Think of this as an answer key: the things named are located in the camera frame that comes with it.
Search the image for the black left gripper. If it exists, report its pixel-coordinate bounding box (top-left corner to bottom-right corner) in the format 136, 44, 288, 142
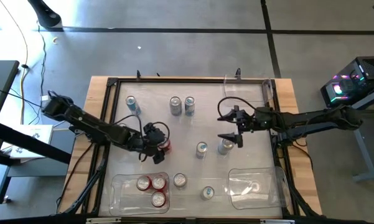
133, 133, 172, 165

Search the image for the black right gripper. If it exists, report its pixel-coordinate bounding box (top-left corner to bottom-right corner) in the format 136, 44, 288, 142
217, 105, 259, 149

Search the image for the blue white soda can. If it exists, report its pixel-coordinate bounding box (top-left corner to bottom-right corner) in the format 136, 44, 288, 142
195, 141, 208, 160
200, 185, 215, 201
184, 96, 196, 117
125, 95, 142, 116

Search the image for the clear plastic bin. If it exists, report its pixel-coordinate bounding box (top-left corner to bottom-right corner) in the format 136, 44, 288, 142
223, 73, 274, 108
108, 172, 171, 217
227, 166, 291, 210

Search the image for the black table support strut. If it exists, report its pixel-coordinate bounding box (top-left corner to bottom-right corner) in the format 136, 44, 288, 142
284, 174, 320, 218
56, 141, 110, 215

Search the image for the white label strip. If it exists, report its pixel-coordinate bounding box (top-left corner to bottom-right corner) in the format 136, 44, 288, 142
86, 217, 123, 224
259, 219, 296, 224

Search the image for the white printed cardboard box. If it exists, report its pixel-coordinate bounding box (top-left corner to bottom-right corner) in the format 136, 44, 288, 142
0, 124, 55, 160

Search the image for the black computer tower with lights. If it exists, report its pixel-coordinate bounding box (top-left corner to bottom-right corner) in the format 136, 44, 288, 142
319, 55, 374, 108

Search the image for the black desk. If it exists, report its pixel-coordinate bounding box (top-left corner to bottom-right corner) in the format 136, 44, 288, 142
0, 60, 73, 206

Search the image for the black stand foot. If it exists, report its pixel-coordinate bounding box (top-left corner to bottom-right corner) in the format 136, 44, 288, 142
27, 0, 63, 29

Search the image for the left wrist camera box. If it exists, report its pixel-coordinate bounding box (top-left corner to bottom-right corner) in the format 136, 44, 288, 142
143, 123, 158, 137

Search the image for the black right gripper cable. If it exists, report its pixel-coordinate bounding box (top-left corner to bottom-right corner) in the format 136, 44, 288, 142
217, 96, 262, 121

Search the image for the black table frame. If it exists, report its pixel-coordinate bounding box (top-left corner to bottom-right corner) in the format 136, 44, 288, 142
98, 77, 289, 218

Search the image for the white cable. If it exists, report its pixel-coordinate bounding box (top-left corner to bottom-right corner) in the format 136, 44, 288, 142
52, 118, 71, 129

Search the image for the gray desk frame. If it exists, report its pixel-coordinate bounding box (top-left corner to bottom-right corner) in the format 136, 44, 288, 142
331, 85, 374, 184

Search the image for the thin black cable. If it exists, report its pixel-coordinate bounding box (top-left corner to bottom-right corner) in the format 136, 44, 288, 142
0, 85, 44, 108

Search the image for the yellow floor cable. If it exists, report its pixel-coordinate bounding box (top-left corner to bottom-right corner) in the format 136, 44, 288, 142
0, 0, 29, 125

